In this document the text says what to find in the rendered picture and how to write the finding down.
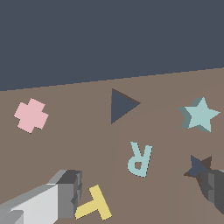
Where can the brown slotted board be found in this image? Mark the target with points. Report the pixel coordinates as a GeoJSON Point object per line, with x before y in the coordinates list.
{"type": "Point", "coordinates": [110, 151]}

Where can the pink cross block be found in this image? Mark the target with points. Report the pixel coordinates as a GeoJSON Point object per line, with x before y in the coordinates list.
{"type": "Point", "coordinates": [31, 115]}

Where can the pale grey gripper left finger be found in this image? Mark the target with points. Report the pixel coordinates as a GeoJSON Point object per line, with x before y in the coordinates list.
{"type": "Point", "coordinates": [49, 198]}

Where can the light blue star block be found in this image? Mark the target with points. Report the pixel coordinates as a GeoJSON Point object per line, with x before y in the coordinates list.
{"type": "Point", "coordinates": [201, 115]}

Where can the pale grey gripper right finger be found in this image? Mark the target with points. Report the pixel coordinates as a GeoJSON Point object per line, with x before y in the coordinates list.
{"type": "Point", "coordinates": [214, 186]}

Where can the light blue letter R block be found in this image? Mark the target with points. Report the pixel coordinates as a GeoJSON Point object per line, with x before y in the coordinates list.
{"type": "Point", "coordinates": [140, 159]}

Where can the yellow letter T block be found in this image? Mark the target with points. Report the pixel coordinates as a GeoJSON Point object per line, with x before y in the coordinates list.
{"type": "Point", "coordinates": [94, 204]}

